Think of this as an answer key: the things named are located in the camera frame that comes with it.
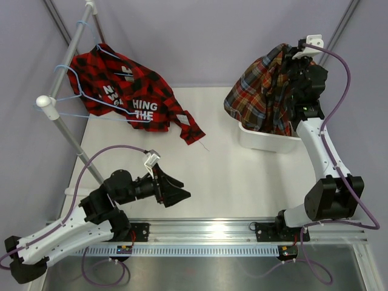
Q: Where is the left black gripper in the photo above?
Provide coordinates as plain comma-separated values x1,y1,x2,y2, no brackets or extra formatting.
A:
117,164,191,208

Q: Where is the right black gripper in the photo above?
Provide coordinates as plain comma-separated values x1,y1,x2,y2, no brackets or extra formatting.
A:
279,46,313,102

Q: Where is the brown plaid shirt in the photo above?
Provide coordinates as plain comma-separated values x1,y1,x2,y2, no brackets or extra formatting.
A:
224,43,292,136

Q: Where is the light blue wire hanger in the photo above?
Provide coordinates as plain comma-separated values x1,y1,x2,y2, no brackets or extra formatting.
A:
33,64,152,124

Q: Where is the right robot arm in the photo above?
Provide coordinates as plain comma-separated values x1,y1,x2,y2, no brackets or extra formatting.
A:
272,47,364,241

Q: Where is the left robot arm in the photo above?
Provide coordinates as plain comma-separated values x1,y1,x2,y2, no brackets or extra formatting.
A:
4,165,191,284

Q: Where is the red black plaid shirt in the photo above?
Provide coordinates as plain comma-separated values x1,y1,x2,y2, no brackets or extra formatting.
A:
67,44,206,145

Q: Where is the blue hanger with red shirt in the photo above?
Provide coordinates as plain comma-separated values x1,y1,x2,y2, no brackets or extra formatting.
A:
76,20,133,79

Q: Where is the white plastic bin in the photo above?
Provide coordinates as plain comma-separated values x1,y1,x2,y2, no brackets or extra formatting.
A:
238,122,302,153

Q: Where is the white clothes rack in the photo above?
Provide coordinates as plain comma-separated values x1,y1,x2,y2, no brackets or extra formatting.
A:
36,1,103,183

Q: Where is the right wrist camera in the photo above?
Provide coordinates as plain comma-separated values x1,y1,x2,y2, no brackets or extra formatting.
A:
292,34,324,59

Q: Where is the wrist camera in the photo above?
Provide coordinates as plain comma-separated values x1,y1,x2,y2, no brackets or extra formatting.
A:
292,34,324,59
143,150,161,176

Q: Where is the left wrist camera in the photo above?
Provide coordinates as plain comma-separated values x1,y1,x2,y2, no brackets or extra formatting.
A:
143,150,161,176

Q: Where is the aluminium mounting rail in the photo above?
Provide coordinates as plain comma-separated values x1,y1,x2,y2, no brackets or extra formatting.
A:
45,216,364,243

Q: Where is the white slotted cable duct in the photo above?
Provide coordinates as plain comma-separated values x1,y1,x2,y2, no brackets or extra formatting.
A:
73,244,279,257

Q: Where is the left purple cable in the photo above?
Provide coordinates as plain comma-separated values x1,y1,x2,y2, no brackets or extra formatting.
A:
0,144,149,270

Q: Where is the purple cable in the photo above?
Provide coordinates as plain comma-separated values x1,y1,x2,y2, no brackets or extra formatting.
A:
0,144,149,270
301,43,381,231

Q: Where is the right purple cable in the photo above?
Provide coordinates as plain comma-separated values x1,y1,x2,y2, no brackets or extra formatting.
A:
301,43,381,231

